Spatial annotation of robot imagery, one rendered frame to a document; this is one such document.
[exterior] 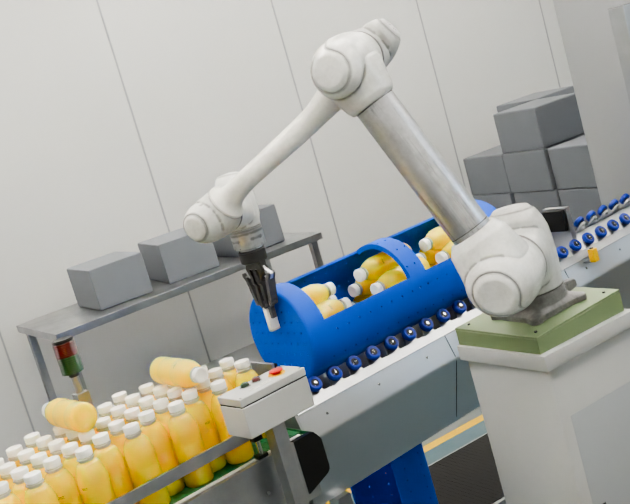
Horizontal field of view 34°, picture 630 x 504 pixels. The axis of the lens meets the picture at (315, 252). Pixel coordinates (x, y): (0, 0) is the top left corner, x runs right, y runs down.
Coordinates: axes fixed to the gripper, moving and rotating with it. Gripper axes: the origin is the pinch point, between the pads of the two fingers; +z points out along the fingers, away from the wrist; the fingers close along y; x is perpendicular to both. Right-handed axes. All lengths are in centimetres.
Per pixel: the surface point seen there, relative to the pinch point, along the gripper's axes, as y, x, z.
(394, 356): 9.5, 30.7, 23.4
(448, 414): 6, 48, 50
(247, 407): 32.1, -34.5, 8.5
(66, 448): 9, -70, 5
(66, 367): -36, -46, -2
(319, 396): 9.4, 1.5, 23.3
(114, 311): -239, 67, 27
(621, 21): 32, 141, -49
